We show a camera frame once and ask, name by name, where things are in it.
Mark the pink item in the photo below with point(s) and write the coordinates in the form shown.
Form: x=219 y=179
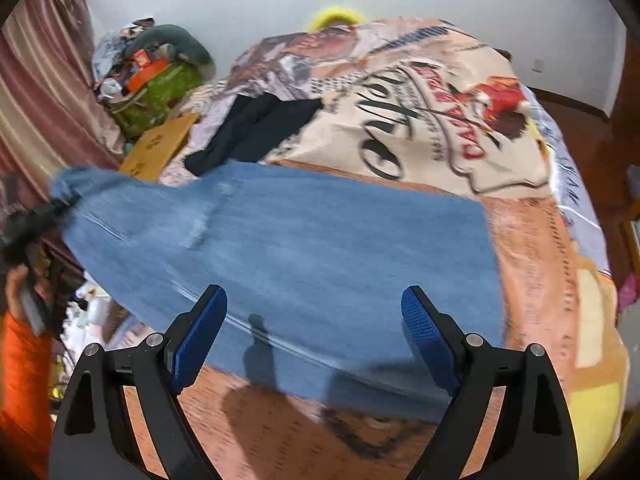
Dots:
x=629 y=292

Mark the yellow cardboard box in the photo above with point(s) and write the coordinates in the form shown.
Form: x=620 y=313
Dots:
x=155 y=147

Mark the white wall outlet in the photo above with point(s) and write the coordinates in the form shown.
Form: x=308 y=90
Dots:
x=538 y=65

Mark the yellow foam tube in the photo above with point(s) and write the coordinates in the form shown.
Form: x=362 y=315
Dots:
x=332 y=14

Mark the orange box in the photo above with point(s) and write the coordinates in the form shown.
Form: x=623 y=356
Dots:
x=147 y=72

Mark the striped pink curtain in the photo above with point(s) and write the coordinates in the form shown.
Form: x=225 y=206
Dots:
x=45 y=85

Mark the green storage bag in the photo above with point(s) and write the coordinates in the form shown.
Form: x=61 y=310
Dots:
x=160 y=95

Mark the black folded garment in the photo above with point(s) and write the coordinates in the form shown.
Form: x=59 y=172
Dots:
x=260 y=120

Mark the grey plush toy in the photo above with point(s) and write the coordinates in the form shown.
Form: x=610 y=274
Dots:
x=185 y=42

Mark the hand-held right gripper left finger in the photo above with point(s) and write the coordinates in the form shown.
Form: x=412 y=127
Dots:
x=197 y=345

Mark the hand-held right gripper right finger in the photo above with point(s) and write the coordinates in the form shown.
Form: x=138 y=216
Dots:
x=430 y=340

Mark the person's left hand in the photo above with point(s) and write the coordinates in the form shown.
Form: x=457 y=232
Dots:
x=17 y=290

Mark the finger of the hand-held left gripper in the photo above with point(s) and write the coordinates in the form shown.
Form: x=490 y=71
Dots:
x=62 y=206

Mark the blue denim pants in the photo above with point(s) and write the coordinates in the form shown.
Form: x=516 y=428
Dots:
x=325 y=260

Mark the printed blanket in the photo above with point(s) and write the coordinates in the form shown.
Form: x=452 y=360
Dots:
x=425 y=125

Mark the wooden bedpost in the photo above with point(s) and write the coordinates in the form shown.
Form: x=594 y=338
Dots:
x=504 y=54

